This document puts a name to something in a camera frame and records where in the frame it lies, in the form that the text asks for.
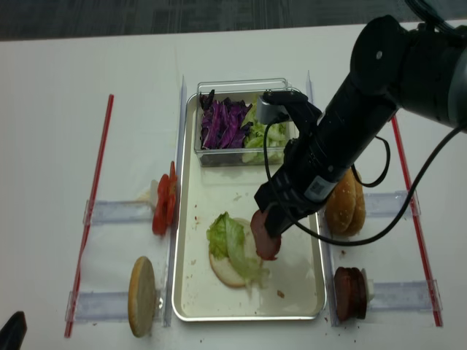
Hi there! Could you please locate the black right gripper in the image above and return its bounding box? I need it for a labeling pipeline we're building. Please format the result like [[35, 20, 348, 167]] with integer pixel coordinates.
[[255, 137, 345, 238]]

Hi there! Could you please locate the round sausage meat patty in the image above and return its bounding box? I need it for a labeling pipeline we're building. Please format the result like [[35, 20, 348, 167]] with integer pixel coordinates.
[[250, 210, 282, 261]]

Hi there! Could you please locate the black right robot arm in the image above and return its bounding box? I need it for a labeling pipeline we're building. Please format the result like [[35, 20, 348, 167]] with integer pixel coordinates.
[[251, 1, 466, 244]]

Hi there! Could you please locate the green lettuce leaf on bun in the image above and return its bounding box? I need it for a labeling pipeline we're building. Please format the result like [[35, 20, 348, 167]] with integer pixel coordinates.
[[207, 211, 271, 290]]

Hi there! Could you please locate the shredded green lettuce pile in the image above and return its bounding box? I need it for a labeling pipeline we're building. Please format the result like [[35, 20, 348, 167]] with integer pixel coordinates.
[[241, 102, 287, 164]]

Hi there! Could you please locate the rear meat patty slice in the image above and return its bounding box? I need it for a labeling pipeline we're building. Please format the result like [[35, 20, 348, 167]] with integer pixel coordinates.
[[351, 268, 367, 319]]

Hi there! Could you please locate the rear tomato slice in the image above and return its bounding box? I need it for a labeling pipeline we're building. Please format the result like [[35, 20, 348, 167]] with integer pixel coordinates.
[[166, 161, 178, 225]]

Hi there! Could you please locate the tomato slice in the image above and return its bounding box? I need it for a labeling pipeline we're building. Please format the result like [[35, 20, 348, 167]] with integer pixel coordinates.
[[152, 174, 170, 236], [166, 161, 178, 225]]

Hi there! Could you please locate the front tomato slice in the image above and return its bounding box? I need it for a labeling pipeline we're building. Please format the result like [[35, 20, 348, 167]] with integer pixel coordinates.
[[152, 174, 170, 236]]

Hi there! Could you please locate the white pusher block tomato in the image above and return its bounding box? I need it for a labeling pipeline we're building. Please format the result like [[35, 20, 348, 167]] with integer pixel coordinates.
[[148, 180, 159, 210]]

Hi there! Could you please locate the front sesame bun top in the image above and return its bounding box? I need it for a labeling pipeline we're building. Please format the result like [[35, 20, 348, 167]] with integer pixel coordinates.
[[325, 170, 356, 236]]

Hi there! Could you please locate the sesame bun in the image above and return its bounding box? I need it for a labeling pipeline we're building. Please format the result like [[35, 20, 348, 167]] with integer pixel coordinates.
[[344, 172, 366, 236], [325, 170, 356, 236]]

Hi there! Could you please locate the bottom bun slice on tray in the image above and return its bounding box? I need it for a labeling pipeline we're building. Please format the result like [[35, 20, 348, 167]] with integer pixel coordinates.
[[208, 217, 264, 288]]

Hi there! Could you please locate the white rectangular metal tray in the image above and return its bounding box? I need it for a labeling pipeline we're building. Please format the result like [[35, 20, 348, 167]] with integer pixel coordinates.
[[172, 96, 326, 322]]

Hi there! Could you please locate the rear sesame bun top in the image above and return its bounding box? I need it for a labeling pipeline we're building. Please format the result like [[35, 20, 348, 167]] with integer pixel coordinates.
[[344, 172, 366, 236]]

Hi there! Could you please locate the clear plastic salad container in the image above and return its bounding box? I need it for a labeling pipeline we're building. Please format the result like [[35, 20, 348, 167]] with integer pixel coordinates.
[[193, 78, 294, 167]]

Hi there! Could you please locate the shredded purple cabbage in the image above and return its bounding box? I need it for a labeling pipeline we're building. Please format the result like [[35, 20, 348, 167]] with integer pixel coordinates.
[[198, 90, 252, 149]]

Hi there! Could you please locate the white pusher block patty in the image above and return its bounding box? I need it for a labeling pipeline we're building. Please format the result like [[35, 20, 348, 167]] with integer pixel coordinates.
[[361, 268, 375, 303]]

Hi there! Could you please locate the right red straw strip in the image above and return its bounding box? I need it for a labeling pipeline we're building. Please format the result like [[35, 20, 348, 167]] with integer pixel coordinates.
[[391, 117, 444, 327]]

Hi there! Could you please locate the red straw strip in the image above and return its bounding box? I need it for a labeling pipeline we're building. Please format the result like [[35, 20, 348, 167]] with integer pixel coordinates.
[[64, 94, 115, 339], [391, 117, 444, 327]]

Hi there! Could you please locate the upright bun slice left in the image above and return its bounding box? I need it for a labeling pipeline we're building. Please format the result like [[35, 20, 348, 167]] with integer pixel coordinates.
[[128, 256, 156, 338]]

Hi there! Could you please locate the left red straw strip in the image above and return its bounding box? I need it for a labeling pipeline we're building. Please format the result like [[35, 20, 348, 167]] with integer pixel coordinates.
[[64, 94, 115, 339]]

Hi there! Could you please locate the black left robot gripper tip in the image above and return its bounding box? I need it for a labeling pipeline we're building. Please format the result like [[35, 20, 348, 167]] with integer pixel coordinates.
[[0, 311, 28, 350]]

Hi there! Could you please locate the clear right bun holder rail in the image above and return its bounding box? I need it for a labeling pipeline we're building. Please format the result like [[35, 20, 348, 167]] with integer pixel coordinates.
[[363, 190, 408, 218]]

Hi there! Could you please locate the clear bun holder rail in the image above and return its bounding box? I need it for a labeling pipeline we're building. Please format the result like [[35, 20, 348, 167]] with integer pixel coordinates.
[[363, 190, 408, 218], [65, 287, 166, 324]]

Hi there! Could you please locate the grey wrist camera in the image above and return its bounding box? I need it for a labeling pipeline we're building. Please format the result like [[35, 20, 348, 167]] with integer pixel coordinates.
[[256, 96, 281, 125]]

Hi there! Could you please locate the clear patty holder rail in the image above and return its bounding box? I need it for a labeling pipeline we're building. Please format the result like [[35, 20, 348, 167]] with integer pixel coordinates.
[[368, 280, 443, 312]]

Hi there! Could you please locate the clear tomato holder rail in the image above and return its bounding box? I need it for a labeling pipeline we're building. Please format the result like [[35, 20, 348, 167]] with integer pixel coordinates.
[[83, 201, 153, 225]]

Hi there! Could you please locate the clear left bun holder rail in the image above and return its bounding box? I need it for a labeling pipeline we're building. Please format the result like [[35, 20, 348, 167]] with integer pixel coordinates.
[[65, 287, 166, 324]]

